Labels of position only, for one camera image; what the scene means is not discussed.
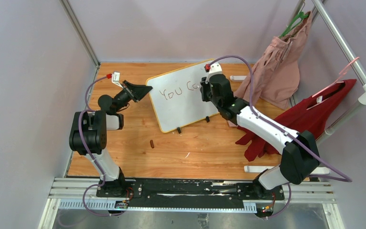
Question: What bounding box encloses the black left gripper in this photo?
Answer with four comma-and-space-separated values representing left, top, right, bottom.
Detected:
114, 81, 152, 114

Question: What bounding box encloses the yellow framed whiteboard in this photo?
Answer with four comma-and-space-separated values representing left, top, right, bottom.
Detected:
145, 59, 219, 133

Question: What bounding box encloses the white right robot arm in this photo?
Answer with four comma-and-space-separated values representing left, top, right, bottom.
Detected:
200, 74, 320, 199

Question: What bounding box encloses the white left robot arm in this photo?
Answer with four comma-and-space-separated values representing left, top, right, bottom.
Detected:
69, 81, 153, 198

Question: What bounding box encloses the white whiteboard eraser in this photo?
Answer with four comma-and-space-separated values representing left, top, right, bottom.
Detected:
230, 75, 247, 82

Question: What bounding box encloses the red hanging garment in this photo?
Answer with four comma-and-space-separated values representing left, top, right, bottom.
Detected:
235, 79, 358, 162

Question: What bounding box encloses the pink hanging garment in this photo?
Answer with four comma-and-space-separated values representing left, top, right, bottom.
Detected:
234, 11, 313, 110

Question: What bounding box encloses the green clothes hanger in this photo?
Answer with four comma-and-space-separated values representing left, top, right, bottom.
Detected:
279, 11, 309, 38

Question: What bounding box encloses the pink clothes hanger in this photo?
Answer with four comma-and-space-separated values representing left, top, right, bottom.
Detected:
312, 56, 360, 97

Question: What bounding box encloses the metal clothes rack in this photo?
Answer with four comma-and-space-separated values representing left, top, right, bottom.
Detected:
244, 0, 366, 182

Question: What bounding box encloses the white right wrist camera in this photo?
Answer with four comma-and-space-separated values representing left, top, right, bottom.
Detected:
204, 62, 223, 83

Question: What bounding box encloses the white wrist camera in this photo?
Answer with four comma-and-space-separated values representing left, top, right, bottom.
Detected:
204, 62, 223, 83
111, 71, 123, 88

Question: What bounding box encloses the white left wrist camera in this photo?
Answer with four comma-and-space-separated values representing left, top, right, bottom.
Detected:
111, 71, 123, 88

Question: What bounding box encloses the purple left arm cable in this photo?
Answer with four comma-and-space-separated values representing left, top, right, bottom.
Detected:
56, 73, 125, 228

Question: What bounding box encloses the aluminium corner frame post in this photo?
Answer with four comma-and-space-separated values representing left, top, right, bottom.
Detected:
59, 0, 101, 69

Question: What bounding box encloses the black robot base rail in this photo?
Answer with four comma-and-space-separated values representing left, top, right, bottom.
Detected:
45, 177, 337, 219

